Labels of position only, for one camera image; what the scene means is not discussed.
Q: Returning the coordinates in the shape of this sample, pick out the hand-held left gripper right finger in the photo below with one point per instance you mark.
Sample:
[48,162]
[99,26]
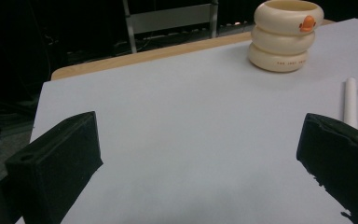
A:
[341,155]

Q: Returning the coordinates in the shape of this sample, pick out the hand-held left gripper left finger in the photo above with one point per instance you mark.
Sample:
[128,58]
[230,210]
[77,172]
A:
[52,168]

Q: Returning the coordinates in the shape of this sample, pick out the white pen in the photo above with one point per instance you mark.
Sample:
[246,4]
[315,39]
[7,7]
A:
[350,99]

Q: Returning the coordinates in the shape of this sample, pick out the cream ringed duck pen holder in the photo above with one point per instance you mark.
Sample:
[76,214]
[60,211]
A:
[279,46]

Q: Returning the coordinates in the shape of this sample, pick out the white table mat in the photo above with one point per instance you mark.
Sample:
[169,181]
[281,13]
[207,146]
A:
[183,124]

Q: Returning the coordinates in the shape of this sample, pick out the grey metal stand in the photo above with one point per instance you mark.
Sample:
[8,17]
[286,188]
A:
[167,18]

